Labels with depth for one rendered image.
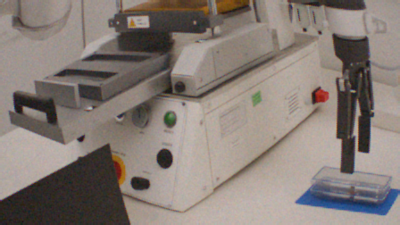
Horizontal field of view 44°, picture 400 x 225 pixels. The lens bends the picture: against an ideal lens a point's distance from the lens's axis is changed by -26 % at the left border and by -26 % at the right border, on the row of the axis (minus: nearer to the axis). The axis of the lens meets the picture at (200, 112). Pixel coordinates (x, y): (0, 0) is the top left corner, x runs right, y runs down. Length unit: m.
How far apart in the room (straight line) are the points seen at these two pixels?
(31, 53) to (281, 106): 1.55
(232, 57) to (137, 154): 0.23
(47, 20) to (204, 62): 0.36
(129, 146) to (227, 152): 0.17
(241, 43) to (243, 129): 0.15
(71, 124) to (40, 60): 1.72
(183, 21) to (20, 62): 1.52
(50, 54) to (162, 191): 1.65
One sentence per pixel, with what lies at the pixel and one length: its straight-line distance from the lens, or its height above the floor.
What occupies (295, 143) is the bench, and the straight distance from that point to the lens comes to 1.27.
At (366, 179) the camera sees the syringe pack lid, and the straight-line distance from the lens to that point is 1.00.
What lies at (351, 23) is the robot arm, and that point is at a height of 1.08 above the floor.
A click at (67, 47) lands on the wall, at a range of 2.70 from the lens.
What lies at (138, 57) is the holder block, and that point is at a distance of 1.10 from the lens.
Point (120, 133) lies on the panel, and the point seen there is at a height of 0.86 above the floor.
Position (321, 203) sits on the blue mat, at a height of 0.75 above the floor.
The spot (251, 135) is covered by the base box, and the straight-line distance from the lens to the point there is 1.17.
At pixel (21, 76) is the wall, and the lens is 2.57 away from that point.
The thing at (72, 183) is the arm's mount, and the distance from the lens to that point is 0.56.
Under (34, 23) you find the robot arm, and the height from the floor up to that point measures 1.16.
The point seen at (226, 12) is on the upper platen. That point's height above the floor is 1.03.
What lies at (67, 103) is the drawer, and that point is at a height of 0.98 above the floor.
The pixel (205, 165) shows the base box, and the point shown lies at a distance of 1.08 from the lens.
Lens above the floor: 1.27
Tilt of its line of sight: 21 degrees down
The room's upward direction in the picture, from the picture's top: 7 degrees counter-clockwise
